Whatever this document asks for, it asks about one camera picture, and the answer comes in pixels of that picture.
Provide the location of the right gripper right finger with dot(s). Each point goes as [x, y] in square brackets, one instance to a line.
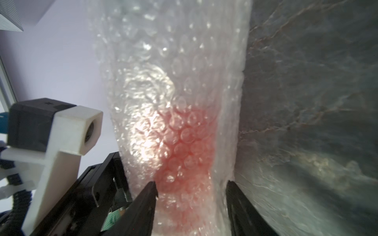
[245, 220]

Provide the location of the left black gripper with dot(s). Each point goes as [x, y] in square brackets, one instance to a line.
[82, 211]

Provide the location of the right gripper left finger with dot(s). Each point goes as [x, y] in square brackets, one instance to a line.
[138, 219]

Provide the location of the red plastic wine glass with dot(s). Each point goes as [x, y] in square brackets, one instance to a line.
[176, 150]

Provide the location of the clear bubble wrap sheet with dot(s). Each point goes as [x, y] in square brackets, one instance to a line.
[166, 55]

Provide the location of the small white mesh basket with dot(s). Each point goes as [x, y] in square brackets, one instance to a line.
[9, 16]

